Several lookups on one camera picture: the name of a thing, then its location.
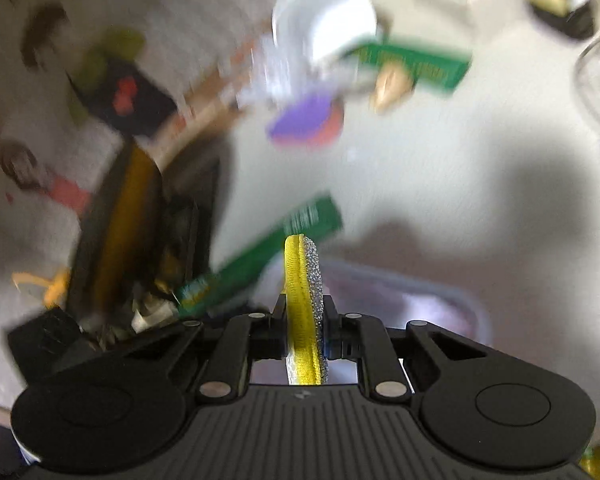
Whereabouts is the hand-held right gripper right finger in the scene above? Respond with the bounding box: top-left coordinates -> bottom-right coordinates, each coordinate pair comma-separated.
325,294 -> 486,403

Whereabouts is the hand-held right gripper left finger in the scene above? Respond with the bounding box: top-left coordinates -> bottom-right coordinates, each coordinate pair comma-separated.
122,294 -> 288,404

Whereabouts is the yellow round scrubber pad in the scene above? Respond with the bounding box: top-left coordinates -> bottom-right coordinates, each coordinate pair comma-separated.
282,234 -> 328,386

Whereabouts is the green snack packet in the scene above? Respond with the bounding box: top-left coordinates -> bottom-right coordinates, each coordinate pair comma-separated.
175,194 -> 343,318
350,37 -> 473,96

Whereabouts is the clear plastic bin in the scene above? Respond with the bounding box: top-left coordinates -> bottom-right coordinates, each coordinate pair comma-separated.
260,255 -> 493,386

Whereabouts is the black wok pan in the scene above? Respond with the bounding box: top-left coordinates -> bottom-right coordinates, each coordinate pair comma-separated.
67,142 -> 221,321

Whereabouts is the purple pink sponge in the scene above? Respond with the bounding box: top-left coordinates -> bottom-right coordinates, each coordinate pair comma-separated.
265,92 -> 346,150

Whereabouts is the ginger piece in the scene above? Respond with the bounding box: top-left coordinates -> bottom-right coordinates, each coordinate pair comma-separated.
370,62 -> 416,113

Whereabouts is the white bowl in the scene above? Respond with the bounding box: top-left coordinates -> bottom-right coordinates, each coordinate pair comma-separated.
271,0 -> 378,68

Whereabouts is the printed kitchen wall sticker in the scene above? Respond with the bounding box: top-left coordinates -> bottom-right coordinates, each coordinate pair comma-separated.
0,0 -> 276,401

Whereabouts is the metal wire trivet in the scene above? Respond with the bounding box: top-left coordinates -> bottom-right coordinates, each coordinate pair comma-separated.
572,30 -> 600,171

